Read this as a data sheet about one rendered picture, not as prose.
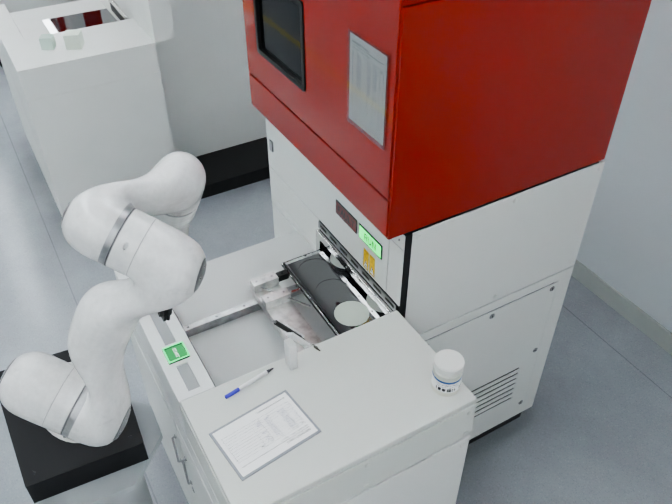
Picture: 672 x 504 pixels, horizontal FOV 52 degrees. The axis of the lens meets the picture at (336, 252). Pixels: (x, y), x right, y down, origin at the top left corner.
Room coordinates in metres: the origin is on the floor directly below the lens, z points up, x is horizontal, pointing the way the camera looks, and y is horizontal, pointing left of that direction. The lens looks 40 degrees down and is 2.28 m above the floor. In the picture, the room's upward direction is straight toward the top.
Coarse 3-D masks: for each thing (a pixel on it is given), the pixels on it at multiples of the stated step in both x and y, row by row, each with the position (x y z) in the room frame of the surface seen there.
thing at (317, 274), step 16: (320, 256) 1.62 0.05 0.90; (304, 272) 1.55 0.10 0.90; (320, 272) 1.55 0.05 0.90; (336, 272) 1.54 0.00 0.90; (320, 288) 1.47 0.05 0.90; (336, 288) 1.47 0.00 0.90; (352, 288) 1.47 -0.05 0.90; (320, 304) 1.41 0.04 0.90; (336, 304) 1.41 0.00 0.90; (336, 320) 1.34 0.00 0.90; (368, 320) 1.34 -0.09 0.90
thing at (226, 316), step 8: (288, 288) 1.53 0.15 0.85; (296, 288) 1.53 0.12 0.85; (248, 304) 1.46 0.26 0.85; (256, 304) 1.46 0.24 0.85; (224, 312) 1.42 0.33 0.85; (232, 312) 1.42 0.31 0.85; (240, 312) 1.43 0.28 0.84; (248, 312) 1.45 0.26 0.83; (200, 320) 1.39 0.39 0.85; (208, 320) 1.39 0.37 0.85; (216, 320) 1.40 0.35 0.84; (224, 320) 1.41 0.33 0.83; (184, 328) 1.36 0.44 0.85; (192, 328) 1.36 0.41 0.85; (200, 328) 1.37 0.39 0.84; (208, 328) 1.38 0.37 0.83
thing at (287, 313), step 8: (272, 288) 1.49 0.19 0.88; (280, 288) 1.49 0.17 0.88; (256, 296) 1.46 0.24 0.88; (280, 304) 1.43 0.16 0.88; (288, 304) 1.43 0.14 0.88; (264, 312) 1.42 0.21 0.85; (272, 312) 1.39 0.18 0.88; (280, 312) 1.39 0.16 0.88; (288, 312) 1.39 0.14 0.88; (296, 312) 1.39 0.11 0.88; (272, 320) 1.37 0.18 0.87; (280, 320) 1.36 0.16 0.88; (288, 320) 1.36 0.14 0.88; (296, 320) 1.36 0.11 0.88; (304, 320) 1.36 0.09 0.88; (280, 328) 1.33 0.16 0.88; (296, 328) 1.33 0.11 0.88; (304, 328) 1.33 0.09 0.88; (304, 336) 1.30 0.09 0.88; (312, 336) 1.30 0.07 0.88; (296, 344) 1.27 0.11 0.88
